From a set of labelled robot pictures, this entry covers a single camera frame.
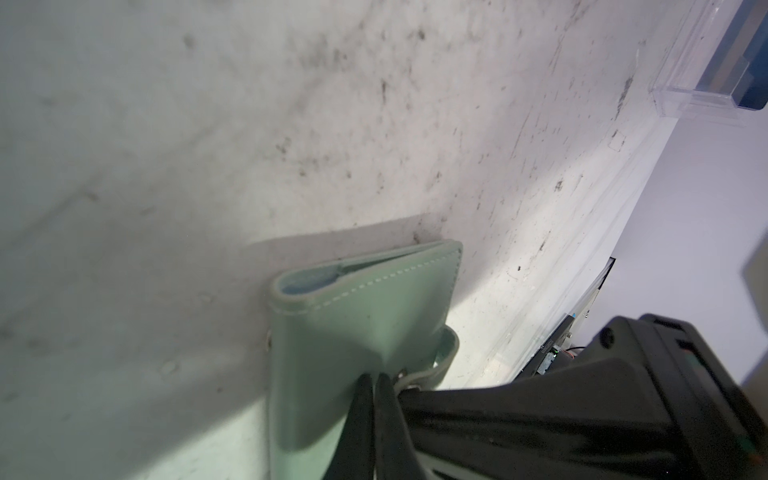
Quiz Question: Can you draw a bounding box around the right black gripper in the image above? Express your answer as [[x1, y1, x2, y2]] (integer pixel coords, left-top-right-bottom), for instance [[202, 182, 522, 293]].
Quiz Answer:
[[399, 314, 767, 479]]

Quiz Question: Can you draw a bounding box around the stack of assorted cards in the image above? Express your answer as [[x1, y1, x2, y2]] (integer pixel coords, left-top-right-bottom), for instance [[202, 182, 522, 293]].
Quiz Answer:
[[696, 1, 767, 111]]

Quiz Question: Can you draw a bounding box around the clear acrylic card box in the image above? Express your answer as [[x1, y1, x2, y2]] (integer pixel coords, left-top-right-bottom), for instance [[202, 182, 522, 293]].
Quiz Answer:
[[650, 1, 754, 125]]

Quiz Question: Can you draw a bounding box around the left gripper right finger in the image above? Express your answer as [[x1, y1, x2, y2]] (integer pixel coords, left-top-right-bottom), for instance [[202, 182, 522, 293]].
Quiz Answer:
[[374, 373, 427, 480]]

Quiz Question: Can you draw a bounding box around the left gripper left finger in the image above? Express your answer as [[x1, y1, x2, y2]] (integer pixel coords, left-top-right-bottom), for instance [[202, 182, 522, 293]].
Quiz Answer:
[[323, 374, 376, 480]]

